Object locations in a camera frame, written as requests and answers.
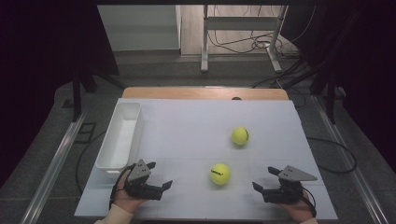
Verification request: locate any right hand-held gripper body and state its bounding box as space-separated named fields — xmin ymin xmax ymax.
xmin=262 ymin=164 xmax=318 ymax=205

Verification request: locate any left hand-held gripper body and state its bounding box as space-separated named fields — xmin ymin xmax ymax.
xmin=123 ymin=159 xmax=163 ymax=202

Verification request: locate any white plastic bin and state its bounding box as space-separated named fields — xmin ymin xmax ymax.
xmin=95 ymin=102 xmax=145 ymax=180

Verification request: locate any yellow tennis ball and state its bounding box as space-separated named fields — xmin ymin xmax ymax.
xmin=208 ymin=162 xmax=232 ymax=187
xmin=231 ymin=125 xmax=250 ymax=147

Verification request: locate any person's right hand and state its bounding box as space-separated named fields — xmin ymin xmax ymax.
xmin=279 ymin=189 xmax=316 ymax=224

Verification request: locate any person's left hand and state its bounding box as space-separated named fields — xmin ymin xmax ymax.
xmin=112 ymin=169 xmax=148 ymax=215

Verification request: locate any wooden table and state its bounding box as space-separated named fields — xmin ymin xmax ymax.
xmin=121 ymin=86 xmax=290 ymax=102

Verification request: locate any black tripod stand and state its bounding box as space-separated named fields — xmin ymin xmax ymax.
xmin=60 ymin=70 xmax=126 ymax=123
xmin=281 ymin=59 xmax=347 ymax=125

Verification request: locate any white cabinet panel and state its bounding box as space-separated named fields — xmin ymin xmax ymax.
xmin=96 ymin=4 xmax=182 ymax=52

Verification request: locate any dark curtain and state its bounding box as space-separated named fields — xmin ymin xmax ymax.
xmin=281 ymin=0 xmax=396 ymax=185
xmin=0 ymin=0 xmax=120 ymax=189

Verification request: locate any left hand-held gripper cable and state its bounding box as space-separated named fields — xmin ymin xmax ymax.
xmin=108 ymin=163 xmax=136 ymax=210

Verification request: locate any hand-held gripper cable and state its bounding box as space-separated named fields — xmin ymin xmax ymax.
xmin=300 ymin=186 xmax=318 ymax=218
xmin=108 ymin=163 xmax=136 ymax=210

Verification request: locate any right hand-held gripper cable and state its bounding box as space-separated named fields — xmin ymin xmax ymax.
xmin=300 ymin=186 xmax=318 ymax=218

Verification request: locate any black floor cable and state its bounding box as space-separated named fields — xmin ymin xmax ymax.
xmin=75 ymin=130 xmax=107 ymax=196
xmin=305 ymin=136 xmax=359 ymax=175

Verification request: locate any aluminium floor rail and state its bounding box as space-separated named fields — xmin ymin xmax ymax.
xmin=20 ymin=110 xmax=89 ymax=224
xmin=312 ymin=94 xmax=390 ymax=224

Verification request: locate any black square floor frame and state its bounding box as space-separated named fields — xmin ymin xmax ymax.
xmin=74 ymin=122 xmax=97 ymax=145

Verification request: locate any bundle of floor cables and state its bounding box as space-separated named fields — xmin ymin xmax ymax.
xmin=206 ymin=30 xmax=301 ymax=60

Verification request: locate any grey metal stand frame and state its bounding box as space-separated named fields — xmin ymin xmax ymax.
xmin=200 ymin=4 xmax=290 ymax=75

